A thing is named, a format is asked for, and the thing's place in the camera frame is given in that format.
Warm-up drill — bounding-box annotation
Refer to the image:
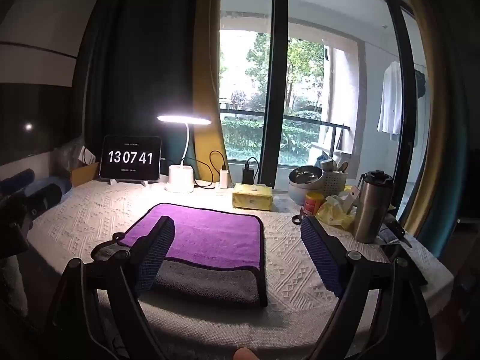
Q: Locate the white slotted basket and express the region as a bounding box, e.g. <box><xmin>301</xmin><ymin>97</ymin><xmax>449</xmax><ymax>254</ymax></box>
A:
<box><xmin>320</xmin><ymin>170</ymin><xmax>349</xmax><ymax>196</ymax></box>

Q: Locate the stainless steel bowl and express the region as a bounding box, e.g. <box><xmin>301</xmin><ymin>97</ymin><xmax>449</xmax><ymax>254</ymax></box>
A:
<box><xmin>288</xmin><ymin>166</ymin><xmax>324</xmax><ymax>185</ymax></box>

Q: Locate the grey bowl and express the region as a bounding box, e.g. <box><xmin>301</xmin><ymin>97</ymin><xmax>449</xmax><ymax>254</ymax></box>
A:
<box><xmin>288</xmin><ymin>180</ymin><xmax>314</xmax><ymax>206</ymax></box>

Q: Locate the blue bowl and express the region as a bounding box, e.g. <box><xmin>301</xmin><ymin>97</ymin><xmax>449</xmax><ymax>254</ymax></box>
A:
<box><xmin>24</xmin><ymin>176</ymin><xmax>73</xmax><ymax>205</ymax></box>

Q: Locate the yellow plastic bag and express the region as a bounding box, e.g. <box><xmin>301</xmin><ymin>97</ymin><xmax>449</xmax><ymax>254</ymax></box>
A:
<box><xmin>316</xmin><ymin>194</ymin><xmax>357</xmax><ymax>230</ymax></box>

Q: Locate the black charging cable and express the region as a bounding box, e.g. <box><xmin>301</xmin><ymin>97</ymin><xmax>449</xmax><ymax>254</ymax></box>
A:
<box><xmin>194</xmin><ymin>150</ymin><xmax>228</xmax><ymax>189</ymax></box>

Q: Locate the purple and grey microfiber towel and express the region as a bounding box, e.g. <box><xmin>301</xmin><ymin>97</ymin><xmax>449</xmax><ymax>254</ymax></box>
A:
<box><xmin>91</xmin><ymin>202</ymin><xmax>268</xmax><ymax>307</ymax></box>

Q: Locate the stainless steel bottle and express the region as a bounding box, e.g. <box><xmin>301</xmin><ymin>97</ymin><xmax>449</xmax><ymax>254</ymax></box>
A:
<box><xmin>352</xmin><ymin>170</ymin><xmax>395</xmax><ymax>244</ymax></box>

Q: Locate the white desk lamp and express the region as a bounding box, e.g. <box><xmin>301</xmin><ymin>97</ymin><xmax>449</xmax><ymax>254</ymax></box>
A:
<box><xmin>157</xmin><ymin>114</ymin><xmax>213</xmax><ymax>194</ymax></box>

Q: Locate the tablet with clock display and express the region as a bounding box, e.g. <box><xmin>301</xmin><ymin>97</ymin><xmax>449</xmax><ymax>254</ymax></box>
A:
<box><xmin>100</xmin><ymin>135</ymin><xmax>163</xmax><ymax>180</ymax></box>

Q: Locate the dark wall screen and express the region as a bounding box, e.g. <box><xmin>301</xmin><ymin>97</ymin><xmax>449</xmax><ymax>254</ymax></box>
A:
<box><xmin>0</xmin><ymin>82</ymin><xmax>74</xmax><ymax>166</ymax></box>

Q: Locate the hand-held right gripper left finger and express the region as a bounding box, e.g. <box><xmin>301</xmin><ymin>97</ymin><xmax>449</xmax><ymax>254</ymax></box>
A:
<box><xmin>45</xmin><ymin>215</ymin><xmax>177</xmax><ymax>360</ymax></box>

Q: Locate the white hanging shirt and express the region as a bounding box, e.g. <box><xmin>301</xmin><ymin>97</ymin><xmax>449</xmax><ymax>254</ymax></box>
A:
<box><xmin>377</xmin><ymin>61</ymin><xmax>404</xmax><ymax>142</ymax></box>

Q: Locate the balcony railing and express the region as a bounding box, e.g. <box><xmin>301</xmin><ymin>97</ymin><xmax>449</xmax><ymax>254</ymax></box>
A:
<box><xmin>219</xmin><ymin>107</ymin><xmax>354</xmax><ymax>130</ymax></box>

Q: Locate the yellow tissue pack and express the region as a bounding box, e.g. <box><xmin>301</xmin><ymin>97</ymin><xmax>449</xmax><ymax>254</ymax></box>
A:
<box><xmin>232</xmin><ymin>183</ymin><xmax>275</xmax><ymax>211</ymax></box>

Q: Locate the white tablet stand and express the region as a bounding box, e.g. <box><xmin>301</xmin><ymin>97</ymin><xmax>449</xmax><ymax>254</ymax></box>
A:
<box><xmin>109</xmin><ymin>178</ymin><xmax>148</xmax><ymax>187</ymax></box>

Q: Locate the black handled knife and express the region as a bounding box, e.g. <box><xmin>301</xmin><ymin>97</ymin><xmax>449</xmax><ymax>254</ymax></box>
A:
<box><xmin>379</xmin><ymin>217</ymin><xmax>413</xmax><ymax>248</ymax></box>

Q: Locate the dark green curtain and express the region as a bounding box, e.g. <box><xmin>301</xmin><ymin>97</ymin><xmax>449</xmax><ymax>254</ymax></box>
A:
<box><xmin>73</xmin><ymin>0</ymin><xmax>200</xmax><ymax>166</ymax></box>

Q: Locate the white textured tablecloth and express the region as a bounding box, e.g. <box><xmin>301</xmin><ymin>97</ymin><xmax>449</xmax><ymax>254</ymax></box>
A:
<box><xmin>28</xmin><ymin>178</ymin><xmax>454</xmax><ymax>350</ymax></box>

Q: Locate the black window frame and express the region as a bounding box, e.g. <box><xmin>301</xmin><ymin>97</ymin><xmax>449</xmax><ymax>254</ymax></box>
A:
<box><xmin>260</xmin><ymin>0</ymin><xmax>290</xmax><ymax>189</ymax></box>

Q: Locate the yellow curtain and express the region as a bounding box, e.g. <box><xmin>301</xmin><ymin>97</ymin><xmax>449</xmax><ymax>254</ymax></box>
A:
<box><xmin>192</xmin><ymin>0</ymin><xmax>230</xmax><ymax>185</ymax></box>
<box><xmin>390</xmin><ymin>0</ymin><xmax>463</xmax><ymax>233</ymax></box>

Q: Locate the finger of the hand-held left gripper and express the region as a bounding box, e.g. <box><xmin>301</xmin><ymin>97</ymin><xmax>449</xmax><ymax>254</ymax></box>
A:
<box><xmin>24</xmin><ymin>184</ymin><xmax>63</xmax><ymax>220</ymax></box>

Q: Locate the teal curtain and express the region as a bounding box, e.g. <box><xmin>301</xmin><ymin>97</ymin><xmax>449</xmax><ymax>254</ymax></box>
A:
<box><xmin>415</xmin><ymin>60</ymin><xmax>480</xmax><ymax>249</ymax></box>

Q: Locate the dark hanging garment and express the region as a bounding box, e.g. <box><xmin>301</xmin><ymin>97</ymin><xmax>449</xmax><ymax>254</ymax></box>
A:
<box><xmin>414</xmin><ymin>69</ymin><xmax>428</xmax><ymax>97</ymax></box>

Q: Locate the clear plastic bag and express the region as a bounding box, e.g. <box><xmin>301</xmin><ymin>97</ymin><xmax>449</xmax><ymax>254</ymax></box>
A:
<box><xmin>52</xmin><ymin>137</ymin><xmax>97</xmax><ymax>179</ymax></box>

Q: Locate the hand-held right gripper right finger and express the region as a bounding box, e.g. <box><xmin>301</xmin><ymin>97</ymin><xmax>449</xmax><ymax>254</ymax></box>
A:
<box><xmin>300</xmin><ymin>215</ymin><xmax>437</xmax><ymax>360</ymax></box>

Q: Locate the orange lidded can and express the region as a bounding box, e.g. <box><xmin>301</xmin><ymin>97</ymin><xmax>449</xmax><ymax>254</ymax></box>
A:
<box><xmin>304</xmin><ymin>191</ymin><xmax>325</xmax><ymax>215</ymax></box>

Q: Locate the cardboard box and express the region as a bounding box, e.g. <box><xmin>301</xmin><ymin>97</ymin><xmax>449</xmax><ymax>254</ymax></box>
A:
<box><xmin>71</xmin><ymin>162</ymin><xmax>100</xmax><ymax>188</ymax></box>

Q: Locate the dark blue roll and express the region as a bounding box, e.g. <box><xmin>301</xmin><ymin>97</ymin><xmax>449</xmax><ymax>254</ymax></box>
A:
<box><xmin>0</xmin><ymin>170</ymin><xmax>35</xmax><ymax>193</ymax></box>

